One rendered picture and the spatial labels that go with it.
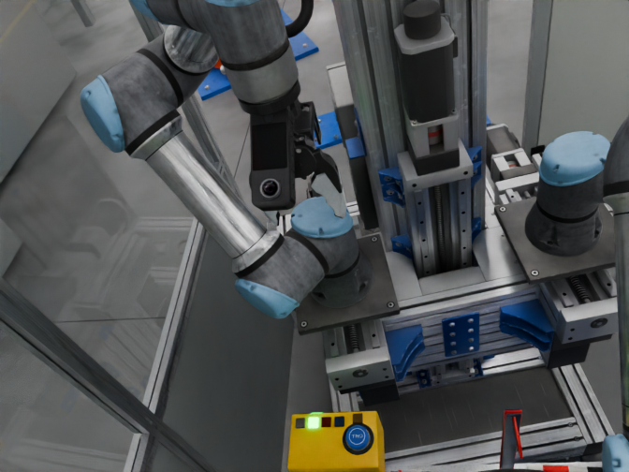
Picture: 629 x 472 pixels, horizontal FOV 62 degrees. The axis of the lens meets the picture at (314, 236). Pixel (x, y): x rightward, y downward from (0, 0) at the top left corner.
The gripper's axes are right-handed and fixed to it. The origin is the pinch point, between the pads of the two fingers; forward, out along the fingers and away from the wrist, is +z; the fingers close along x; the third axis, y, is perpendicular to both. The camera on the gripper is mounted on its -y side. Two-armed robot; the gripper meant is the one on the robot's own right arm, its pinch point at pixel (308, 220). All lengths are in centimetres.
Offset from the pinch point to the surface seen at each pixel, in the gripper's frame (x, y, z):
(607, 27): -84, 128, 57
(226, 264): 46, 50, 67
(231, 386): 46, 19, 86
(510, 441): -25.0, -16.2, 39.7
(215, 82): 124, 291, 144
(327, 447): 5.5, -15.9, 40.8
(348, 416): 1.7, -10.5, 40.8
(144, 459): 45, -14, 49
